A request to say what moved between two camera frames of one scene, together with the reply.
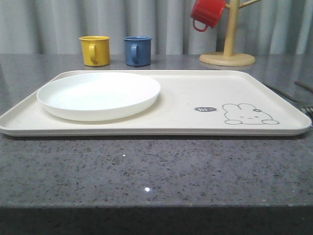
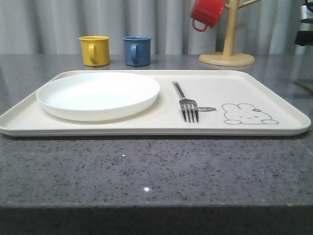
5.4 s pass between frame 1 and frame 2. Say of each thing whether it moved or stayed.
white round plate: stayed
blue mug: stayed
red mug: stayed
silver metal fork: moved
